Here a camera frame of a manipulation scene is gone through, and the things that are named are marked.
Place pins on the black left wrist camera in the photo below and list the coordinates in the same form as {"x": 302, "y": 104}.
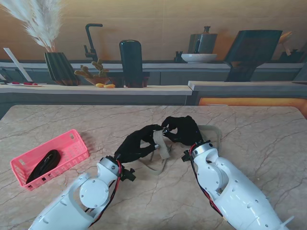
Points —
{"x": 128, "y": 176}

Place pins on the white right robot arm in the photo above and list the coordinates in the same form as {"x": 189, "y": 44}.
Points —
{"x": 227, "y": 177}

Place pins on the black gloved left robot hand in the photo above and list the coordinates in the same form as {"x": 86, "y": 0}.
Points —
{"x": 132, "y": 146}

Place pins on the tan braided belt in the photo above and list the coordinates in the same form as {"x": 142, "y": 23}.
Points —
{"x": 163, "y": 148}

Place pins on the pink plastic storage basket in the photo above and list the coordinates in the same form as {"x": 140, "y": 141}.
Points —
{"x": 72, "y": 148}

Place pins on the printed kitchen scene backdrop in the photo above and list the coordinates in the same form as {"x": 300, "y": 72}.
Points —
{"x": 153, "y": 14}

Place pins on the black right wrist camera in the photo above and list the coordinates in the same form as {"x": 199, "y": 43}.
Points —
{"x": 185, "y": 157}

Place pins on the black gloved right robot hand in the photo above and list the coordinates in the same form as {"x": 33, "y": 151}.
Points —
{"x": 189, "y": 131}

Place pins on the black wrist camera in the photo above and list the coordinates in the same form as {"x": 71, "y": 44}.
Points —
{"x": 185, "y": 157}
{"x": 128, "y": 176}

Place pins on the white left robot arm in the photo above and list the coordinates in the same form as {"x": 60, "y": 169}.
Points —
{"x": 93, "y": 191}

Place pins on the dark brown braided belt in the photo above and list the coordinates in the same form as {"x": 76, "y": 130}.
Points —
{"x": 48, "y": 163}

